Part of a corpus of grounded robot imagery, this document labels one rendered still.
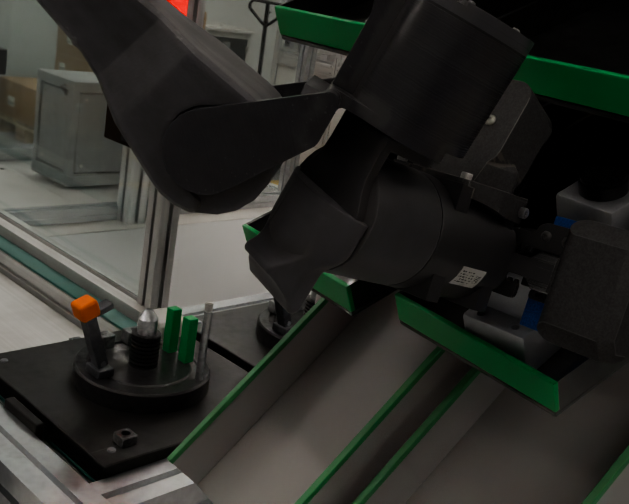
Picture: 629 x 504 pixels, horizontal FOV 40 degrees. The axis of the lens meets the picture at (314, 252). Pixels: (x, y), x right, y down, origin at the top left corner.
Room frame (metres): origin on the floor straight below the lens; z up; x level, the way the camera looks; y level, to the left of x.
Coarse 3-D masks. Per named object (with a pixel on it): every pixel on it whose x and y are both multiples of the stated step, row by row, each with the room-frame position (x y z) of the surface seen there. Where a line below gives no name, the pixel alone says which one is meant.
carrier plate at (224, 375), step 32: (32, 352) 0.83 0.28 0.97; (64, 352) 0.85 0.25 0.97; (0, 384) 0.77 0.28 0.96; (32, 384) 0.77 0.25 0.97; (64, 384) 0.78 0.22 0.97; (224, 384) 0.84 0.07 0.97; (64, 416) 0.72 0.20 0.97; (96, 416) 0.73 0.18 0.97; (128, 416) 0.74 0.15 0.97; (160, 416) 0.75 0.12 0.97; (192, 416) 0.76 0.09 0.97; (64, 448) 0.69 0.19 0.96; (96, 448) 0.67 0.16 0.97; (128, 448) 0.68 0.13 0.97; (160, 448) 0.69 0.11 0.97; (96, 480) 0.65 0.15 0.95
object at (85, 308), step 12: (84, 300) 0.75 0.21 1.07; (96, 300) 0.76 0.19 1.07; (108, 300) 0.78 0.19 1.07; (84, 312) 0.74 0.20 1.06; (96, 312) 0.75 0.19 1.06; (84, 324) 0.75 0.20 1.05; (96, 324) 0.76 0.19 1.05; (84, 336) 0.76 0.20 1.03; (96, 336) 0.76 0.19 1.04; (96, 348) 0.76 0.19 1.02; (96, 360) 0.76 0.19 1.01
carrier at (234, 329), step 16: (272, 304) 1.02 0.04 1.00; (304, 304) 1.05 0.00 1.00; (224, 320) 1.02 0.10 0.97; (240, 320) 1.03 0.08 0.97; (256, 320) 1.03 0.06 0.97; (272, 320) 1.00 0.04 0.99; (224, 336) 0.97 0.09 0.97; (240, 336) 0.97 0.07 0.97; (256, 336) 0.98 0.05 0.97; (272, 336) 0.95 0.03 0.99; (224, 352) 0.93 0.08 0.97; (240, 352) 0.93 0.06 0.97; (256, 352) 0.93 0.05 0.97
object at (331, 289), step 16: (560, 112) 0.62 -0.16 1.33; (576, 112) 0.64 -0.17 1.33; (560, 128) 0.63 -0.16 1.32; (544, 144) 0.62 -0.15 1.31; (528, 176) 0.61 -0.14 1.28; (256, 224) 0.63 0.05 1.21; (320, 288) 0.55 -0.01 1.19; (336, 288) 0.53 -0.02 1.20; (352, 288) 0.52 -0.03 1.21; (368, 288) 0.53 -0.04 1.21; (384, 288) 0.54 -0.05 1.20; (336, 304) 0.54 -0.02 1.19; (352, 304) 0.52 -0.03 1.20; (368, 304) 0.53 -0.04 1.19
